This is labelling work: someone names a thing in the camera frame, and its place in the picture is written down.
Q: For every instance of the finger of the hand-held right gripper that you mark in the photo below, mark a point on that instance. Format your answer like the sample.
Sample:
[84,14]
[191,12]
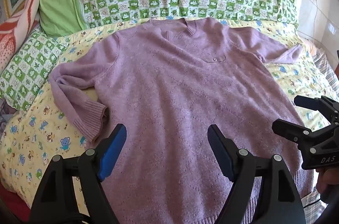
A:
[294,132]
[312,105]

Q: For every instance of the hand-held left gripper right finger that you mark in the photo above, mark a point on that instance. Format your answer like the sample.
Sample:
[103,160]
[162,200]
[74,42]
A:
[221,154]

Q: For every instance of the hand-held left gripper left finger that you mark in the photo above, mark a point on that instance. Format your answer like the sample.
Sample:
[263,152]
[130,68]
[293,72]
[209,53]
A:
[114,152]

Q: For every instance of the purple knitted sweater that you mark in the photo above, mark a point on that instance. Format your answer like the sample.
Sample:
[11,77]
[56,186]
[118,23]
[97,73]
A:
[164,86]

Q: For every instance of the person's right hand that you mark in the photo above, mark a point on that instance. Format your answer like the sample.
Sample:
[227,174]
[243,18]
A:
[322,181]

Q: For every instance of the yellow bear printed bedsheet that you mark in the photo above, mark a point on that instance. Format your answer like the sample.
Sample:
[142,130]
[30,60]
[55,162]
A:
[39,139]

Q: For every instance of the green checked pillow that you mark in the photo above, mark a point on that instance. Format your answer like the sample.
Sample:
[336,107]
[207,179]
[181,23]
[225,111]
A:
[29,65]

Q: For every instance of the red and white blanket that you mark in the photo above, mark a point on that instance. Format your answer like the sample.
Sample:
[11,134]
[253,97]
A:
[16,30]

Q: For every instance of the white wall switch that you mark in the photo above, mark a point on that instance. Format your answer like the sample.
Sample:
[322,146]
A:
[332,28]

